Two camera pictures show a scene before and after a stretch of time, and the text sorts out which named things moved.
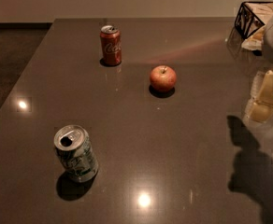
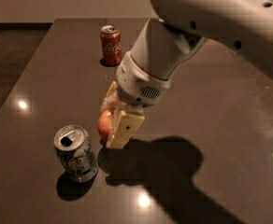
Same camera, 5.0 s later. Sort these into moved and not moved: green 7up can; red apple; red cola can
Moved: red apple
Not moved: red cola can; green 7up can
